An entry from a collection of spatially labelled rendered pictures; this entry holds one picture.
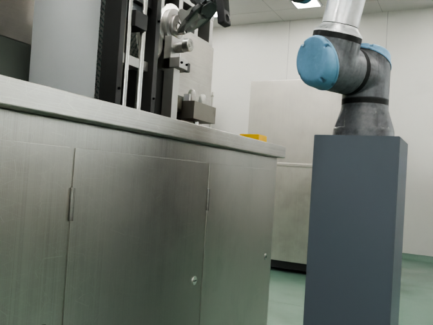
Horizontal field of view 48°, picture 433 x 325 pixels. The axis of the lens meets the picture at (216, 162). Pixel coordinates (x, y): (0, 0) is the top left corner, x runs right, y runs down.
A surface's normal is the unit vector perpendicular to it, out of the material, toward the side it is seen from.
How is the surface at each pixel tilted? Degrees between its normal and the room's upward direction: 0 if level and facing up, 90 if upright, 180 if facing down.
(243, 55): 90
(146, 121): 90
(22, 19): 90
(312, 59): 97
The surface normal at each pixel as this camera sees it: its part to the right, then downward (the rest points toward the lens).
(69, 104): 0.89, 0.04
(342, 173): -0.44, -0.05
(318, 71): -0.84, 0.06
